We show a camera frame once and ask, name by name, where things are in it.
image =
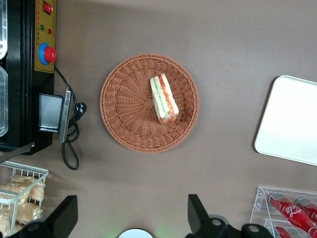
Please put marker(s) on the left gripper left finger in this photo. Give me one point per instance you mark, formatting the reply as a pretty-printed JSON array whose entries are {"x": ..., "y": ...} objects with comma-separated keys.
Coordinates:
[{"x": 65, "y": 213}]

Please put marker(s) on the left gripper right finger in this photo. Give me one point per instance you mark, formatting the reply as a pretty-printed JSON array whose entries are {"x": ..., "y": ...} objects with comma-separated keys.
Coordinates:
[{"x": 198, "y": 215}]

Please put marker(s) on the sandwich orange white packaging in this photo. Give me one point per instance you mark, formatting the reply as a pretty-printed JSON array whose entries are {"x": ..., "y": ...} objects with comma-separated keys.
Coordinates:
[{"x": 164, "y": 99}]

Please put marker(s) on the round brown wicker basket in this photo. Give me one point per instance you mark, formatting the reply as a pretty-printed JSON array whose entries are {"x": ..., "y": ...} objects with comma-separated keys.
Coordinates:
[{"x": 123, "y": 111}]

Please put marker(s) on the steel tray insert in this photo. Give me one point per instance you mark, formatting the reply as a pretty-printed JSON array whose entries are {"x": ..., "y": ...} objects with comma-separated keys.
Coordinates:
[
  {"x": 2, "y": 99},
  {"x": 2, "y": 24}
]

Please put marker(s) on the cream plastic serving tray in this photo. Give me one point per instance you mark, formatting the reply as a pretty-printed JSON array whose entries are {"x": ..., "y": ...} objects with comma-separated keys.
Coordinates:
[{"x": 289, "y": 119}]

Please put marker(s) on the rice cracker snack pack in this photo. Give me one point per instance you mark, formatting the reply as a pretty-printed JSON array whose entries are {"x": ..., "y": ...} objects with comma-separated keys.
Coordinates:
[
  {"x": 27, "y": 212},
  {"x": 4, "y": 223},
  {"x": 29, "y": 182},
  {"x": 11, "y": 189}
]

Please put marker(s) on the clear acrylic bottle rack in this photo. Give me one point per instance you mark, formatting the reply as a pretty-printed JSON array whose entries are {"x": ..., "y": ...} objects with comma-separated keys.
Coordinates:
[{"x": 260, "y": 198}]

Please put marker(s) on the grey metal lever bar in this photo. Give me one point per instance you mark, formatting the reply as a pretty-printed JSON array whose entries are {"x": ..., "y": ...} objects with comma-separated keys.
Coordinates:
[{"x": 15, "y": 152}]

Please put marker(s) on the red cola bottle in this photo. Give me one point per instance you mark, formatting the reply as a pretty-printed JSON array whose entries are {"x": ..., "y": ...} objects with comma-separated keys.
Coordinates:
[
  {"x": 292, "y": 212},
  {"x": 308, "y": 207},
  {"x": 282, "y": 233}
]

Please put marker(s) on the black sealing machine yellow panel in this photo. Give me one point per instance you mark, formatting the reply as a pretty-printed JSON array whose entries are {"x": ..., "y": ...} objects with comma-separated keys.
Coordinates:
[{"x": 22, "y": 99}]

